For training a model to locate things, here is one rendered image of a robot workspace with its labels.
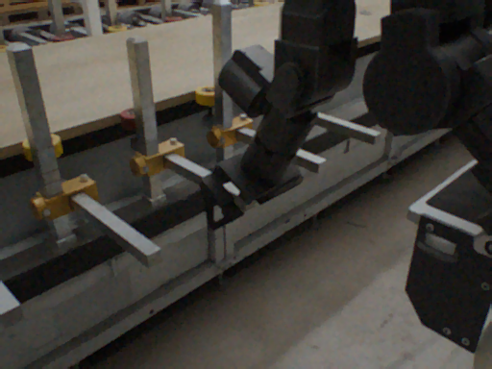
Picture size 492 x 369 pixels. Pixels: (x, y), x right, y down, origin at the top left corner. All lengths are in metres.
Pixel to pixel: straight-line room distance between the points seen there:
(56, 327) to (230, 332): 0.62
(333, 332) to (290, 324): 0.16
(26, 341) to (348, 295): 1.19
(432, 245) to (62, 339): 1.28
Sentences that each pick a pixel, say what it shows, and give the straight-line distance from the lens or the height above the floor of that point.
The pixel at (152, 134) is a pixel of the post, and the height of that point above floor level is 0.90.
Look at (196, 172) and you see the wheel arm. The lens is 1.13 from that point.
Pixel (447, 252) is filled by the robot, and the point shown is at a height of 1.01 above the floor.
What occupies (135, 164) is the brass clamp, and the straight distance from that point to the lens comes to 1.19.
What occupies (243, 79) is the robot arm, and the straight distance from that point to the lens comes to 0.57.
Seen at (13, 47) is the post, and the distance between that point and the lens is 0.99.
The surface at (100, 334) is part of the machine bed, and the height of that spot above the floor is 0.16.
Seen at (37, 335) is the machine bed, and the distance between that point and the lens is 1.63.
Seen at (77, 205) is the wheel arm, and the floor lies 0.81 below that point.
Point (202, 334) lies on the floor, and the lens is 1.87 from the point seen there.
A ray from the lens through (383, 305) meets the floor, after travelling 2.05.
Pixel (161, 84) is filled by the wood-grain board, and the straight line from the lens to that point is 1.51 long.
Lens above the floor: 1.37
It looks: 30 degrees down
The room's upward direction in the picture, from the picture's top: straight up
